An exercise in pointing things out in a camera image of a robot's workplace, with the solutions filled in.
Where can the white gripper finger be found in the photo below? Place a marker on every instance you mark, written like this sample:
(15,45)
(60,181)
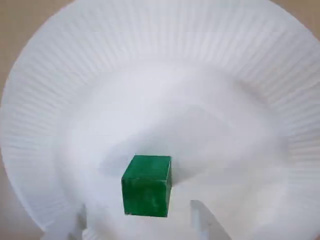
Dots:
(79,225)
(205,225)

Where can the green cube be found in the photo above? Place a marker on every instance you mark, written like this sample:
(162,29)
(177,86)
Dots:
(147,190)

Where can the white paper plate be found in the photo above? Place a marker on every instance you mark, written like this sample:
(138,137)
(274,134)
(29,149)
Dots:
(160,75)

